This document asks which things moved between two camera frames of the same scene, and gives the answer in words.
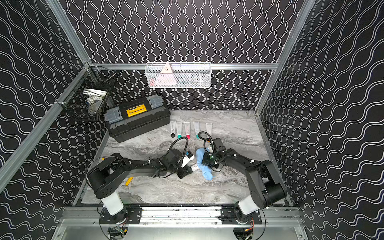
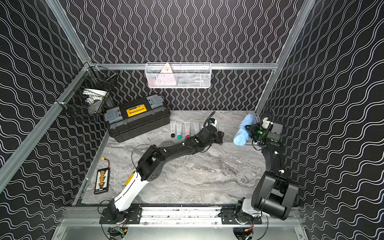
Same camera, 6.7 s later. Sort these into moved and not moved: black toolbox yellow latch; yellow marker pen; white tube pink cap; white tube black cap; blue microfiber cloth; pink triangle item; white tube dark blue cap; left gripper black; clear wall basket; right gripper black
Moved: right gripper black; white tube dark blue cap; blue microfiber cloth; left gripper black
Not moved: black toolbox yellow latch; white tube black cap; pink triangle item; yellow marker pen; white tube pink cap; clear wall basket
